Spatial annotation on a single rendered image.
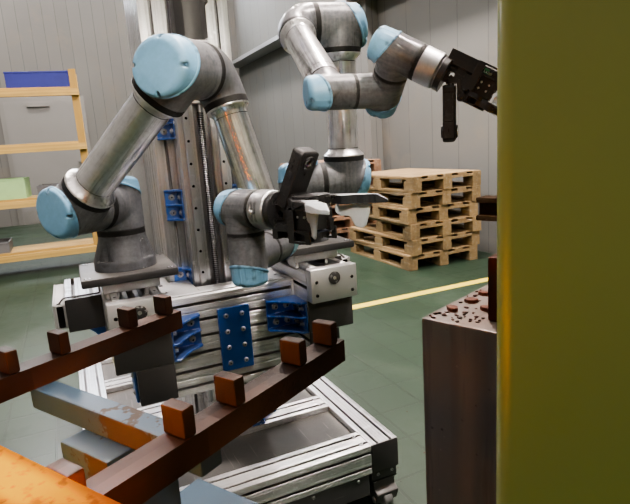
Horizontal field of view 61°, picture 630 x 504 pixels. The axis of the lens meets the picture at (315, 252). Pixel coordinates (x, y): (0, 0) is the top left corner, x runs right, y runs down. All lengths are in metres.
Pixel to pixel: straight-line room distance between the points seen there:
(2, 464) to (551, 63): 0.31
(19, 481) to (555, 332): 0.25
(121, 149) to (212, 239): 0.48
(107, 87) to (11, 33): 1.66
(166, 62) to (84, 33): 9.90
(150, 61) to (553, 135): 0.95
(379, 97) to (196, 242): 0.65
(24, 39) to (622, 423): 10.85
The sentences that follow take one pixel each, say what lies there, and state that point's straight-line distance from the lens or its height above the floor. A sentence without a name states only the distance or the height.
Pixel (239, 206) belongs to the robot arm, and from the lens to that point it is 1.03.
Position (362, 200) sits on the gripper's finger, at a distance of 0.93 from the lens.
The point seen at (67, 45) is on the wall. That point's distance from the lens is 10.91.
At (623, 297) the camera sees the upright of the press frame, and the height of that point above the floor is 1.04.
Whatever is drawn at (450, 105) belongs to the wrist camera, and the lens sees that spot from 1.15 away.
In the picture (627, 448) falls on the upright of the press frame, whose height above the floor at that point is 0.99.
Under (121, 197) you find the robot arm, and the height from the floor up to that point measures 1.00.
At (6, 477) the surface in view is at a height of 0.95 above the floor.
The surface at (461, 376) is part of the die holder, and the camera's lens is 0.56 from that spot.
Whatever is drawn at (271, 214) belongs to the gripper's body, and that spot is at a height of 0.97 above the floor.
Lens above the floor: 1.10
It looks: 12 degrees down
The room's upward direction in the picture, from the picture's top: 4 degrees counter-clockwise
